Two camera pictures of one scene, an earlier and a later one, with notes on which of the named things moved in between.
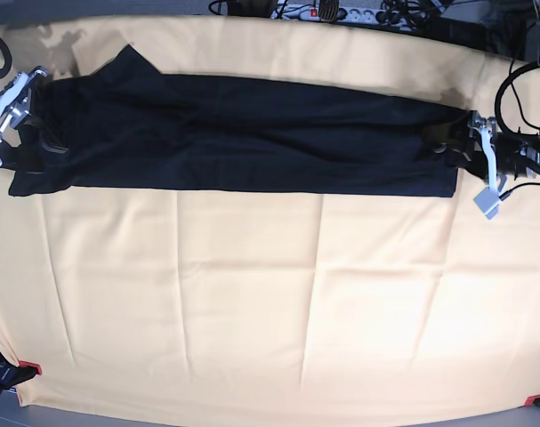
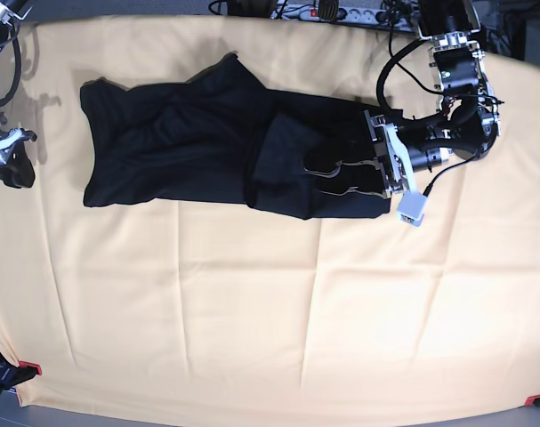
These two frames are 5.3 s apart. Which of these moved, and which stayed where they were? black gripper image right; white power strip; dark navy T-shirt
Moved: black gripper image right; dark navy T-shirt
Stayed: white power strip
